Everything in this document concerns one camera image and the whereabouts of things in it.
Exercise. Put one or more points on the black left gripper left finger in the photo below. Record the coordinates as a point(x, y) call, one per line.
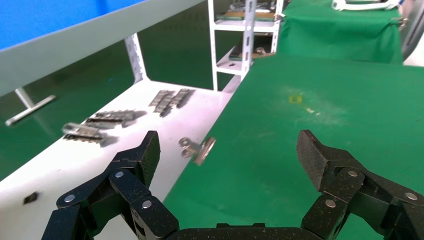
point(129, 185)

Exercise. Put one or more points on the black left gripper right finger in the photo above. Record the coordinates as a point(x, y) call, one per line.
point(344, 185)

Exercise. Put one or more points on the green table cloth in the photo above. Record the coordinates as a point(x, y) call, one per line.
point(298, 149)

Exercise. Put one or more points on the silver binder clip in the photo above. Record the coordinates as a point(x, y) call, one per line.
point(260, 51)
point(203, 150)
point(399, 23)

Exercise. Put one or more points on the small white scrap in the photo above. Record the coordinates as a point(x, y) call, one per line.
point(310, 110)

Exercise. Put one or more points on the small black block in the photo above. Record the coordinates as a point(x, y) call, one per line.
point(30, 198)

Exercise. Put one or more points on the white robot torso column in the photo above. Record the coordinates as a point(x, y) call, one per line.
point(419, 58)

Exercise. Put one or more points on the white metal shelf rack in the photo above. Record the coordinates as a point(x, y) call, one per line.
point(82, 43)

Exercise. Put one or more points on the large blue plastic bin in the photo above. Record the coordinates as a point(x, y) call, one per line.
point(49, 20)

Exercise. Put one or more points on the white rack with tools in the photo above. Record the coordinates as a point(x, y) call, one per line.
point(232, 26)

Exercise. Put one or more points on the wooden plank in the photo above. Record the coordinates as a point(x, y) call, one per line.
point(245, 16)

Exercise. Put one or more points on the grey tools pile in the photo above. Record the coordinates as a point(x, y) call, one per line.
point(258, 6)

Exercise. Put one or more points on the white plastic frame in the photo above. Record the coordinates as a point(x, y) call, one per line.
point(364, 6)

